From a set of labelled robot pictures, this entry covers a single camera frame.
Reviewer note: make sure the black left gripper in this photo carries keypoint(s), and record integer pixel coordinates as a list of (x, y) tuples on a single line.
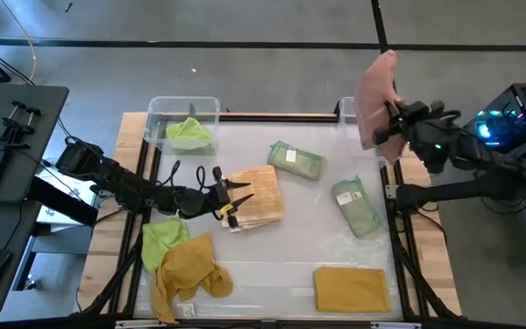
[(201, 203)]

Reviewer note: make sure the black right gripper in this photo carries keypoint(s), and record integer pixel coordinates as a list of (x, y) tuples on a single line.
[(416, 121)]

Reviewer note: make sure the beige checkered towel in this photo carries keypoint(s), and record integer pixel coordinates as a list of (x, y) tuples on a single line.
[(267, 201)]

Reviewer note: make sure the pink towel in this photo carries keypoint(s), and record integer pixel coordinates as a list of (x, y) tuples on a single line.
[(372, 91)]

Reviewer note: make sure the pale green tagged towel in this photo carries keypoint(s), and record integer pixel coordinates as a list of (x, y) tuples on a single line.
[(306, 162), (359, 212)]

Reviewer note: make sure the lime green towel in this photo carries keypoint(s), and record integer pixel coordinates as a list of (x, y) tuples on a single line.
[(160, 240), (187, 134)]

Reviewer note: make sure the mustard towel with white tag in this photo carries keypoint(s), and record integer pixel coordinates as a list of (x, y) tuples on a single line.
[(185, 269)]

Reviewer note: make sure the mustard yellow towel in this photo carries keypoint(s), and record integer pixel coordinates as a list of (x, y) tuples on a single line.
[(352, 290)]

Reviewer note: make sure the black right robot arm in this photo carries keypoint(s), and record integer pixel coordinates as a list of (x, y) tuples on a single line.
[(464, 189)]

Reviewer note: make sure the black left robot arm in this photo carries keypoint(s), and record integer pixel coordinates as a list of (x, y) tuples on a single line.
[(121, 180)]

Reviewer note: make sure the clear plastic bin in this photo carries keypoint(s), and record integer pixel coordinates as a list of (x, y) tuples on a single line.
[(346, 119), (158, 109)]

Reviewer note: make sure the translucent white table mat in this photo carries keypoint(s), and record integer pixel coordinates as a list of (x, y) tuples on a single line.
[(290, 256)]

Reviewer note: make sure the black lit computer case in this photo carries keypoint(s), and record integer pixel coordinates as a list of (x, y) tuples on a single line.
[(523, 109)]

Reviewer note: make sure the white printed box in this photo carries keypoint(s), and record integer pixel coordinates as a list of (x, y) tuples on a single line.
[(78, 191)]

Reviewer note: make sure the grey metal desk base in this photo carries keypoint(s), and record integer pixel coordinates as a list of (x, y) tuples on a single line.
[(57, 240)]

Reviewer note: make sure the black bar clamp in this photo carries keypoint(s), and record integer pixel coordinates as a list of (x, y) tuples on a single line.
[(28, 125), (11, 121)]

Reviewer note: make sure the black aluminium table frame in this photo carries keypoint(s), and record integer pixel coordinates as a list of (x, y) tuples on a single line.
[(281, 117)]

